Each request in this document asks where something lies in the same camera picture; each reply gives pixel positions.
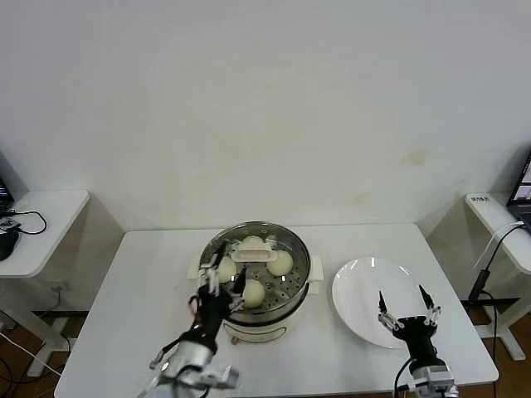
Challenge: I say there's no white round plate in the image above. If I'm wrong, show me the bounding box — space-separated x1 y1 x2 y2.
331 256 435 348

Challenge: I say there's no black metal floor bar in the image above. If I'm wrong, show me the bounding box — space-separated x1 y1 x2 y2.
462 296 522 310

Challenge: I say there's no steel steamer pot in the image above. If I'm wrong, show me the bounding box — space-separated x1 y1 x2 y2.
187 253 324 345

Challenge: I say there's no black cable with adapter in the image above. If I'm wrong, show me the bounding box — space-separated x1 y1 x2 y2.
467 226 531 398

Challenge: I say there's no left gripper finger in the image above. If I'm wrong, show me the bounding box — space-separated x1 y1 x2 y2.
227 267 248 312
197 240 229 298

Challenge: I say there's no black laptop beside mouse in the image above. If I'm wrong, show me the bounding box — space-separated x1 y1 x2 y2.
0 153 16 216

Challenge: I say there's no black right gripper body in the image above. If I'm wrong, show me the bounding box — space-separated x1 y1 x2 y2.
392 316 439 362

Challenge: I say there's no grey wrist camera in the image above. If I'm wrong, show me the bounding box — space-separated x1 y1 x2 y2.
412 371 460 398
178 364 241 391

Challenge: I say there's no round glass pot lid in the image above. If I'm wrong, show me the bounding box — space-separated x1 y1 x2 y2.
199 222 311 316

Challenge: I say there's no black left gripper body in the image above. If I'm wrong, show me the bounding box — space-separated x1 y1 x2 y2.
192 287 233 345

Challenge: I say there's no white floor cable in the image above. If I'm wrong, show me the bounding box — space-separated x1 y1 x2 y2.
0 331 55 374

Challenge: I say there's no black looped desk cable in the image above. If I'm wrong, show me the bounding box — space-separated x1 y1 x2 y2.
0 208 48 237

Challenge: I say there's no stainless steel steamer basket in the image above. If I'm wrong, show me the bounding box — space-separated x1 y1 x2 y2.
198 221 311 315

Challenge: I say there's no white hanging cable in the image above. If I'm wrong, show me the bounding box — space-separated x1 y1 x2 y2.
472 221 524 271

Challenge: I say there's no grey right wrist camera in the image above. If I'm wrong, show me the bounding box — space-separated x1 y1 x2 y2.
412 371 460 398

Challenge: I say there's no white side table with mouse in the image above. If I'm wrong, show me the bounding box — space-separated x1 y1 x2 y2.
0 189 90 378

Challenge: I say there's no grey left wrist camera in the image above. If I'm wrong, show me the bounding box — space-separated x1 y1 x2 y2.
178 364 241 391

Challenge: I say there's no black laptop with white cable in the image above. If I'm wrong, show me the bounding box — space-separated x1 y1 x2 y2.
506 144 531 228

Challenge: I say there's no black computer mouse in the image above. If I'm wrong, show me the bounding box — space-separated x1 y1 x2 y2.
0 230 21 262

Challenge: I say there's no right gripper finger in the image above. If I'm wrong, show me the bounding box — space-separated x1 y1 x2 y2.
417 284 443 328
377 290 402 332

